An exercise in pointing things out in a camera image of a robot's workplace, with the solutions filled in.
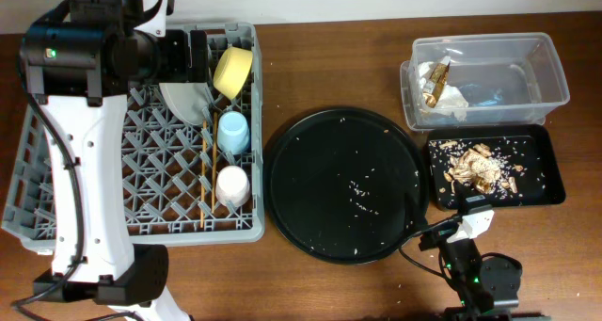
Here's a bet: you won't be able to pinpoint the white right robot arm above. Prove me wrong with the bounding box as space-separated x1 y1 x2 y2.
419 223 523 321

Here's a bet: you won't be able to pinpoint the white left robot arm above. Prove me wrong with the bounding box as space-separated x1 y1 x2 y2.
12 0 187 320

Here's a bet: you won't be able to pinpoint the white tissue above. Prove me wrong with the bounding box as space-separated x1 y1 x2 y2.
418 61 437 90
435 85 468 121

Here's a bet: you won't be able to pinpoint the black round tray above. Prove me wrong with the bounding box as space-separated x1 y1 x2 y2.
262 107 429 265

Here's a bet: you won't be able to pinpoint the grey round plate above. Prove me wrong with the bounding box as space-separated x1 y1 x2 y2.
159 83 213 126

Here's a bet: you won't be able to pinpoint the grey dishwasher rack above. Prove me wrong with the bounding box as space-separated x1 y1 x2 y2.
1 23 265 255

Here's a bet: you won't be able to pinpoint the gold snack wrapper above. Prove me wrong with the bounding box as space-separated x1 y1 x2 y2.
422 56 451 108

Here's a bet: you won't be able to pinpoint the wooden chopstick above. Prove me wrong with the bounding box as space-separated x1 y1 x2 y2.
211 112 218 215
200 120 207 230

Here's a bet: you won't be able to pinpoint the black rectangular bin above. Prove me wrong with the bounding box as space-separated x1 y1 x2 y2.
426 125 566 211

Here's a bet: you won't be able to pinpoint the pink plastic cup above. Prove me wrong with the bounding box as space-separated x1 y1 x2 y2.
215 166 250 207

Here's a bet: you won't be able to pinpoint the yellow bowl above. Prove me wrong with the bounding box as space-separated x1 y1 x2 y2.
214 46 253 100

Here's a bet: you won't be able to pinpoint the clear plastic bin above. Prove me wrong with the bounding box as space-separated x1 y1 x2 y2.
400 32 570 132

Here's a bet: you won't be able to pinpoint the blue plastic cup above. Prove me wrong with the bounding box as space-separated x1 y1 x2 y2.
217 111 250 155

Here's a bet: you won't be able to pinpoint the food scraps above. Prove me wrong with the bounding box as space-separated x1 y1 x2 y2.
432 140 525 199

